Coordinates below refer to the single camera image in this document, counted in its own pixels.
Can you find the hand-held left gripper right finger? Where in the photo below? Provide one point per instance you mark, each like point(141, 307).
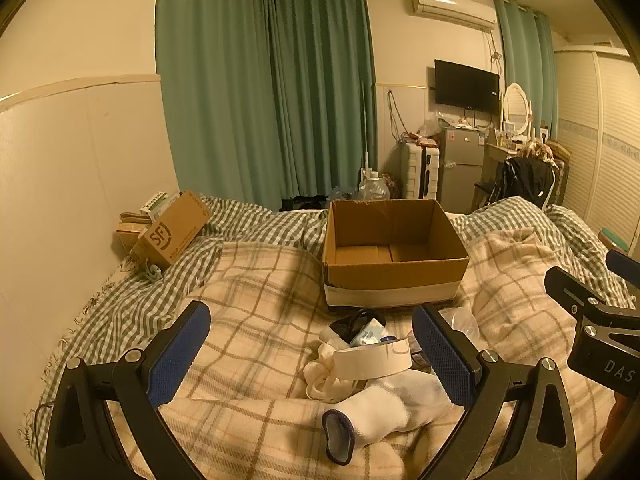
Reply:
point(445, 360)

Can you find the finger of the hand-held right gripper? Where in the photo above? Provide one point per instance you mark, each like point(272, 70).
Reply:
point(625, 270)
point(570, 287)

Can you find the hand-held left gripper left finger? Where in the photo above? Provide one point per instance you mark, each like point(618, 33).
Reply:
point(179, 357)

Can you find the clear plastic cup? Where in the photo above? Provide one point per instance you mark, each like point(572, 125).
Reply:
point(462, 322)

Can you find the white tape roll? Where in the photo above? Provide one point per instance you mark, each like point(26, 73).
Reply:
point(372, 362)

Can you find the white sock with grey toe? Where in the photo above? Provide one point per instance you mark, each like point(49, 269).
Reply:
point(385, 405)

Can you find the blue and white packet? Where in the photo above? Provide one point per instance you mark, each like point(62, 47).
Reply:
point(370, 334)

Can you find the black small item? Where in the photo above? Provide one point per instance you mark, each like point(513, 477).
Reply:
point(350, 322)

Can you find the cream cloth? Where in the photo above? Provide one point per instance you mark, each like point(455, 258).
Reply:
point(325, 375)

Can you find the person's right forearm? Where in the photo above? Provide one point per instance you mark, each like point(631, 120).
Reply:
point(616, 420)

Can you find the teal item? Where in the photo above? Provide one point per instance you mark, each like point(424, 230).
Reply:
point(614, 240)

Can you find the beige plaid blanket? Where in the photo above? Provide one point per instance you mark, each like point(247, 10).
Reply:
point(260, 310)

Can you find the black jacket on chair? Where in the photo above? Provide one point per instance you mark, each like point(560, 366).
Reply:
point(525, 180)

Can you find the white slatted wardrobe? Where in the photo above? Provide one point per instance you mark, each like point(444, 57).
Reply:
point(605, 150)

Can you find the closed printed cardboard box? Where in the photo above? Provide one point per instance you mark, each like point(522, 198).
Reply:
point(172, 232)

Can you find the beige folded items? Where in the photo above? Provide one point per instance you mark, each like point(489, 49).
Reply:
point(131, 232)

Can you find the floral cloth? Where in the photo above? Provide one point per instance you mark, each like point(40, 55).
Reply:
point(534, 151)

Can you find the white dressing table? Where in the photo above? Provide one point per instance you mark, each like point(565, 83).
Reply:
point(495, 157)

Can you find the green and white carton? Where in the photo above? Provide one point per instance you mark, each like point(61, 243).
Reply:
point(157, 202)

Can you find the grey small fridge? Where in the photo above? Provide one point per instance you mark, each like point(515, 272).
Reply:
point(461, 170)

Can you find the large clear water bottle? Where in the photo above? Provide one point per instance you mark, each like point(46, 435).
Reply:
point(374, 189)

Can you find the white oval mirror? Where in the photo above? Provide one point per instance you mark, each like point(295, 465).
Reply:
point(516, 107)

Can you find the white suitcase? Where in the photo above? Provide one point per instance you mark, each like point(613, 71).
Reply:
point(417, 172)

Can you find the black bag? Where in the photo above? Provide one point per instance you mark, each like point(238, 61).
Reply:
point(302, 203)

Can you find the clear plastic bag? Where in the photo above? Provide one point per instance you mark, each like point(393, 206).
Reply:
point(430, 125)

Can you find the narrow green curtain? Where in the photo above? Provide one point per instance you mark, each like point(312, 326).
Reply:
point(525, 65)

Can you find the white mop pole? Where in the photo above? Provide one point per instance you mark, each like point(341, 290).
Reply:
point(366, 125)

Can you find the wide green curtain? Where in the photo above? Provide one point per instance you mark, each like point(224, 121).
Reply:
point(215, 85)

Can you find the white air conditioner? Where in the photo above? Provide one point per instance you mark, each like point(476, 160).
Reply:
point(450, 6)

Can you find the black wall television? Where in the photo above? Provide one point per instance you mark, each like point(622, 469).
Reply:
point(466, 86)

